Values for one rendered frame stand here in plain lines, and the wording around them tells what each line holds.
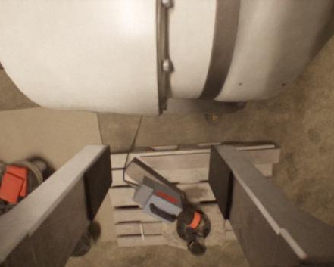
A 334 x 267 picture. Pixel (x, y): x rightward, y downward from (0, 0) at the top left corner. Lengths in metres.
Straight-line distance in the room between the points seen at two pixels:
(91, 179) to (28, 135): 1.60
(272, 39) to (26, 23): 0.30
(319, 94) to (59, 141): 1.97
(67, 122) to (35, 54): 1.30
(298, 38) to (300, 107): 1.45
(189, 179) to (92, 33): 1.29
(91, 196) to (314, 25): 0.30
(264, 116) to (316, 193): 0.86
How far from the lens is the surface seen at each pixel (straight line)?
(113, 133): 1.50
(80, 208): 0.18
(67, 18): 0.28
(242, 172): 0.18
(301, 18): 0.28
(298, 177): 1.94
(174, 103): 1.09
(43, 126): 1.69
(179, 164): 1.37
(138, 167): 1.31
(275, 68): 0.33
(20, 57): 0.33
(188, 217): 1.34
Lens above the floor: 1.41
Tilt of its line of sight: 75 degrees down
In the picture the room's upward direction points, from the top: 177 degrees clockwise
